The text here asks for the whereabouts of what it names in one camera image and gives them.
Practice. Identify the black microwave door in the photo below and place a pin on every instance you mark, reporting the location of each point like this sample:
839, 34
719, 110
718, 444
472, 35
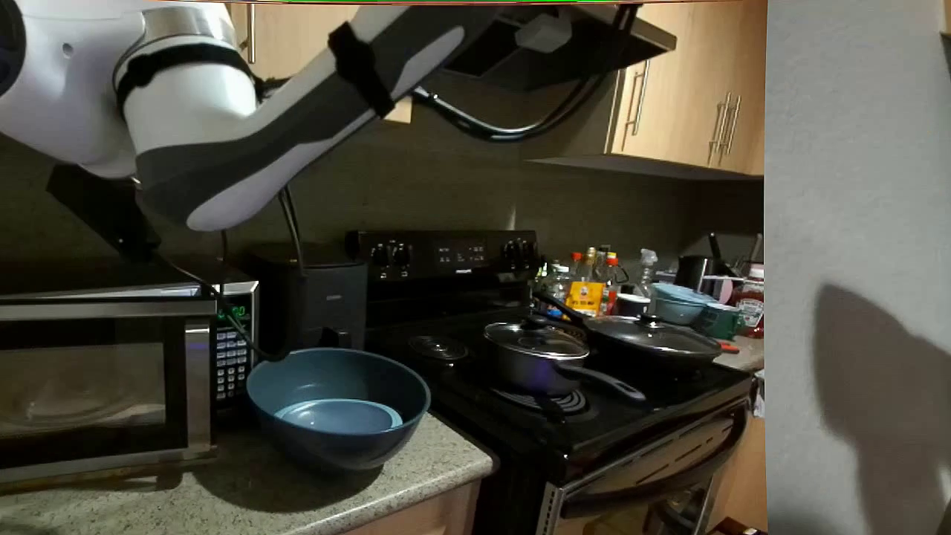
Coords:
98, 388

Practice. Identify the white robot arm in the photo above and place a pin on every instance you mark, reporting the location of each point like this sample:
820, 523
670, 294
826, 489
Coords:
156, 89

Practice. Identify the stainless steel microwave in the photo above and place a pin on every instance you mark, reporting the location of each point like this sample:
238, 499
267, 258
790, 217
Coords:
123, 376

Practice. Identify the pot with glass lid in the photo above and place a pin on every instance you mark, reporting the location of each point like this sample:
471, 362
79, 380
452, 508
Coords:
539, 361

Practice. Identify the yellow oil bottle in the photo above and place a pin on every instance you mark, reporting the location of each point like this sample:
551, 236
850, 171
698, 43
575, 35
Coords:
582, 289

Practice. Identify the black air fryer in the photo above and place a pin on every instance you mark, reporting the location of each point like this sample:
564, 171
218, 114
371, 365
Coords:
307, 300

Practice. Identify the frying pan with lid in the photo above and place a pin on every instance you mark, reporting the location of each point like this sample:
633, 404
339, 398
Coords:
643, 336

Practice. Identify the blue mixing bowl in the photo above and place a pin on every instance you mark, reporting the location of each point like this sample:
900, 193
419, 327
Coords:
336, 407

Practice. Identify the light blue stacked bowls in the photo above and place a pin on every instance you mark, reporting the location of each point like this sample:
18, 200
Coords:
697, 309

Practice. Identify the black electric stove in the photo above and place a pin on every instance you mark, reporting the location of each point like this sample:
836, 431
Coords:
596, 425

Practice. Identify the black range hood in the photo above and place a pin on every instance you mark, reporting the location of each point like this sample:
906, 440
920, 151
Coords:
532, 47

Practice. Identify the wooden base cabinet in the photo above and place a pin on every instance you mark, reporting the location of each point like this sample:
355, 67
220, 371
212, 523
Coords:
446, 512

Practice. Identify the wooden right upper cabinet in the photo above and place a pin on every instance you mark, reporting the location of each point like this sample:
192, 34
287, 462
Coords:
692, 110

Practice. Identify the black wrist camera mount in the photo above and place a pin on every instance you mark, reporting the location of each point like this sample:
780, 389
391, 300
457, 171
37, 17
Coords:
107, 206

